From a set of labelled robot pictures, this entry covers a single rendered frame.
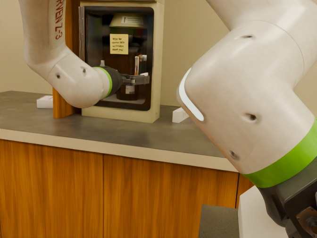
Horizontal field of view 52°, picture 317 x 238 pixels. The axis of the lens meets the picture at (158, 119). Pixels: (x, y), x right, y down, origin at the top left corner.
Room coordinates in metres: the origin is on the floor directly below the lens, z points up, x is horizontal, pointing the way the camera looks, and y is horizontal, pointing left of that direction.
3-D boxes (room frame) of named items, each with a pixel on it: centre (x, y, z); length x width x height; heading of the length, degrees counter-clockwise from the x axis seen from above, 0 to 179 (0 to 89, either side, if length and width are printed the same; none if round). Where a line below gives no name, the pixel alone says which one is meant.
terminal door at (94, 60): (1.30, 0.18, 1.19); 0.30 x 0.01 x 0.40; 75
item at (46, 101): (1.52, 0.49, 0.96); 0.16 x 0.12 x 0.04; 92
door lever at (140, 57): (1.25, 0.09, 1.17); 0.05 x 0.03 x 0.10; 165
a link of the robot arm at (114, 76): (0.93, 0.17, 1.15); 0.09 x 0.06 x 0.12; 75
